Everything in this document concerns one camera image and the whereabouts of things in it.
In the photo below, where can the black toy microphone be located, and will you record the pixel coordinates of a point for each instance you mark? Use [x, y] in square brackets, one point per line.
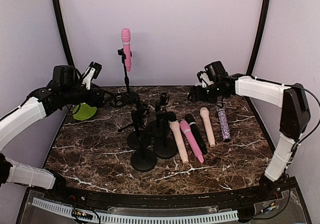
[196, 133]

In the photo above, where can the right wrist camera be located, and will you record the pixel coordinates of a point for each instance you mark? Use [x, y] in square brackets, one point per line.
[204, 79]

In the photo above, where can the white slotted cable duct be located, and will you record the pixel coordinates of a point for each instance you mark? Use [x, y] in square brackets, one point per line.
[137, 216]

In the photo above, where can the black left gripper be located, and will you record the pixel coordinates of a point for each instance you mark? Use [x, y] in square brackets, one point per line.
[99, 103]

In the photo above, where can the black clip mic stand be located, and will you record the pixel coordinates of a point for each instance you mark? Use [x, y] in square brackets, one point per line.
[166, 148]

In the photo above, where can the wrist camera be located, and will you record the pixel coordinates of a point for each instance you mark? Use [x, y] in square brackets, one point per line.
[91, 73]
[204, 79]

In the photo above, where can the tall beige microphone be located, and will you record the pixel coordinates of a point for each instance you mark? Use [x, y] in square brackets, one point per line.
[175, 127]

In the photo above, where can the purple rhinestone microphone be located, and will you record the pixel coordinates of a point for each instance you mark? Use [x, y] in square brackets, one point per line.
[225, 131]

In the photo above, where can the pink microphone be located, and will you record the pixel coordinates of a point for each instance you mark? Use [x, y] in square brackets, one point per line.
[186, 129]
[126, 41]

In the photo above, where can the black stand with textured grip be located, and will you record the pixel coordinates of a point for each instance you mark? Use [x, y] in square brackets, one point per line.
[143, 160]

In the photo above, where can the black front rail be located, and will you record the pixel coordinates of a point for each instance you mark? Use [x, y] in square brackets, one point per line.
[241, 199]

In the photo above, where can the green round plate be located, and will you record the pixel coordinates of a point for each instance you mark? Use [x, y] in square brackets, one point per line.
[83, 112]

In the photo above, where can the round-base stand of tall beige mic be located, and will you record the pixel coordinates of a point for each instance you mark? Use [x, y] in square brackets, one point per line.
[138, 137]

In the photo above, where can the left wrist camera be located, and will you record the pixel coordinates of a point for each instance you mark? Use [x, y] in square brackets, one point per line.
[91, 73]

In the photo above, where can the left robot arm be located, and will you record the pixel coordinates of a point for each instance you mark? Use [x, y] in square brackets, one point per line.
[27, 131]

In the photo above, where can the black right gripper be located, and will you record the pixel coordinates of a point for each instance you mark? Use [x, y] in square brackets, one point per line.
[197, 96]

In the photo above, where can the beige microphone round head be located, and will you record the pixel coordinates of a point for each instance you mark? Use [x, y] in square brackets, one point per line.
[205, 114]

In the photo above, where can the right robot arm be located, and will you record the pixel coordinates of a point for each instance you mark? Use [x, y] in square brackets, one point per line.
[216, 83]

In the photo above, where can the black tripod mic stand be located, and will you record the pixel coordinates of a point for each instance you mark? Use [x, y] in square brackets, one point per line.
[121, 100]

